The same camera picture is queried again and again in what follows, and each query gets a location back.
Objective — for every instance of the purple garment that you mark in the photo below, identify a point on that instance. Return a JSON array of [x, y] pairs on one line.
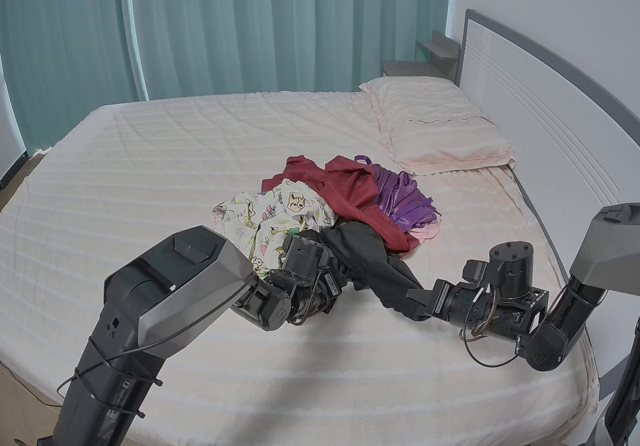
[[400, 196]]

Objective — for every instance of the dark red garment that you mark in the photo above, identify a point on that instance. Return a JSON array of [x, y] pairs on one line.
[[350, 189]]

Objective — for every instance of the pink garment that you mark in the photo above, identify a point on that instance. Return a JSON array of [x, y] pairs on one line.
[[425, 234]]

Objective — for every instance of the black long-sleeved top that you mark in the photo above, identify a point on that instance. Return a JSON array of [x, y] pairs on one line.
[[370, 254]]

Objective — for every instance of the grey bedside table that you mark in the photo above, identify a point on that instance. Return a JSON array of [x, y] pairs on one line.
[[420, 68]]

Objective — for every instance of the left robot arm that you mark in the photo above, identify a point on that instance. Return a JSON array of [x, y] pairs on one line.
[[165, 279]]

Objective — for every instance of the bed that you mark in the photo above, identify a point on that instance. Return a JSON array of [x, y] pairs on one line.
[[150, 184]]

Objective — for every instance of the white printed pyjama garment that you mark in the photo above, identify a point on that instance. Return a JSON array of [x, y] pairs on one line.
[[295, 206]]

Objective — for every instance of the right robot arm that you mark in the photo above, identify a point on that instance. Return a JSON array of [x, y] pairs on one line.
[[555, 334]]

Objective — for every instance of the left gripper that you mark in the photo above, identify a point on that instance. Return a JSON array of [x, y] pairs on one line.
[[325, 294]]

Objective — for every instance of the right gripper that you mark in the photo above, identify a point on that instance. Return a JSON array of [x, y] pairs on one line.
[[455, 306]]

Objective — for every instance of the cream pillow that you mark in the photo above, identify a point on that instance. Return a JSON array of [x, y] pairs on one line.
[[435, 124]]

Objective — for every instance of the blue-green curtain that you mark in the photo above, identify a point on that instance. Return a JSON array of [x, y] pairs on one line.
[[280, 9], [65, 34]]

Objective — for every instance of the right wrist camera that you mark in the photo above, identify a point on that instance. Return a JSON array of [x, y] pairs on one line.
[[475, 271]]

